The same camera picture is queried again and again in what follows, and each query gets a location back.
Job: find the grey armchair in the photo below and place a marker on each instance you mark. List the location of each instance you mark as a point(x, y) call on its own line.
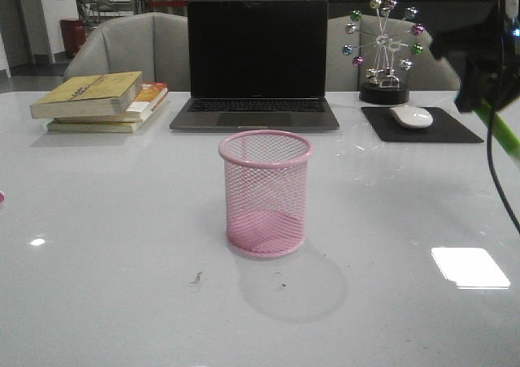
point(154, 43)
point(427, 74)

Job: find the pale bottom book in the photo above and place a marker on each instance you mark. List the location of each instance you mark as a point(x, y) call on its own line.
point(55, 126)

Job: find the ferris wheel desk ornament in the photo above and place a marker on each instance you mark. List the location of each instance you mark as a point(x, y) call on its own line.
point(386, 50)

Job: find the grey right armchair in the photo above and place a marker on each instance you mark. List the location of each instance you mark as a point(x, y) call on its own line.
point(427, 74)

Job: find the green marker pen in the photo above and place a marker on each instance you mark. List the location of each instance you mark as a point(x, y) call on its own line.
point(499, 130)

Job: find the grey left armchair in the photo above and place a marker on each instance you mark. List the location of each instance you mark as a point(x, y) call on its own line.
point(154, 43)

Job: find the yellow top book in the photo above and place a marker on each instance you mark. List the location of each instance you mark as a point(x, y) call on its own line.
point(94, 95)

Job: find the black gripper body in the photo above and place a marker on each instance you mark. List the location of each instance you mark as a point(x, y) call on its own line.
point(491, 49)

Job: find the grey open laptop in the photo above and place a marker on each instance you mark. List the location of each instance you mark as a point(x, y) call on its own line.
point(255, 65)

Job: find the white computer mouse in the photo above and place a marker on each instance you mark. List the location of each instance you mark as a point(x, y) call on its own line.
point(411, 116)

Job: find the pink mesh pen holder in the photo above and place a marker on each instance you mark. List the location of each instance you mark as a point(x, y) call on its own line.
point(265, 173)

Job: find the red trash bin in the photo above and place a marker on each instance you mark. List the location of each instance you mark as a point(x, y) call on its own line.
point(73, 33)

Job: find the black mouse pad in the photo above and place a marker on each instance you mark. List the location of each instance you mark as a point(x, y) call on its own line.
point(445, 128)

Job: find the orange middle book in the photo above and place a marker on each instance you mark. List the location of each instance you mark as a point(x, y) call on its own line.
point(151, 96)

